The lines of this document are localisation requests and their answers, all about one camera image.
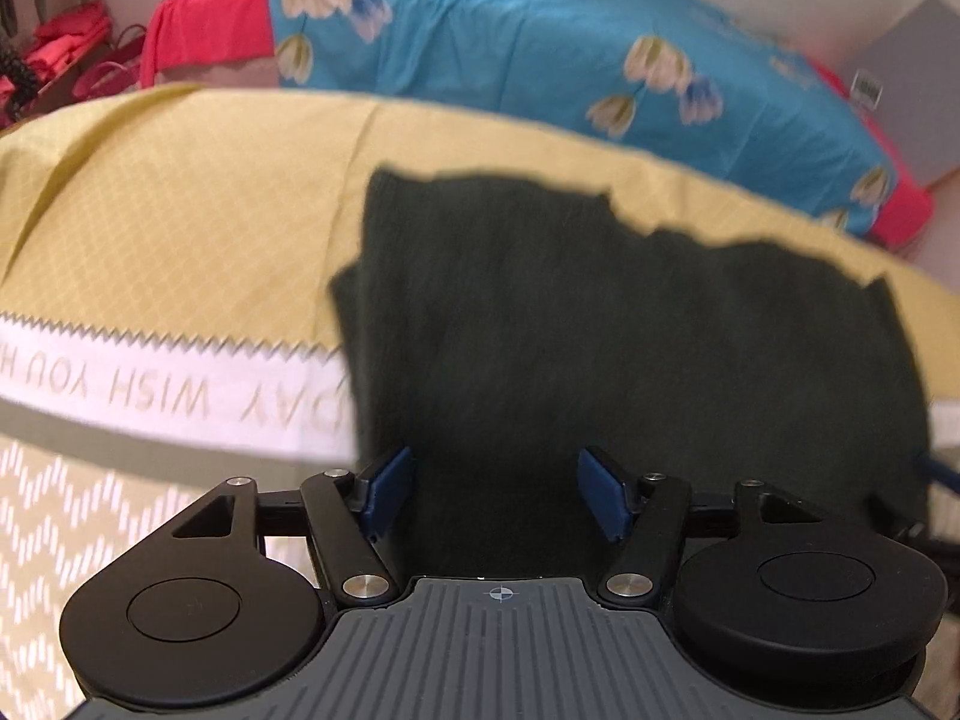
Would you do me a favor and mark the dark green knit sweater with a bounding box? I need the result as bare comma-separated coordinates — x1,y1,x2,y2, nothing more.
332,169,929,577

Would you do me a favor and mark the grey board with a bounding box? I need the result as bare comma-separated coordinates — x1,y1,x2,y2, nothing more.
841,0,960,185

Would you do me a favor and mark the blue floral bed quilt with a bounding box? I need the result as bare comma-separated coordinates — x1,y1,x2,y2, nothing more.
268,0,898,236

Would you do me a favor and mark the patterned beige table cloth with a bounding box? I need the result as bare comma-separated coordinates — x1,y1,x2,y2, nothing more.
2,86,958,718

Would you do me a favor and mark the red bed sheet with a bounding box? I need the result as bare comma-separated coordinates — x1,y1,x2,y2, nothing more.
140,0,932,249

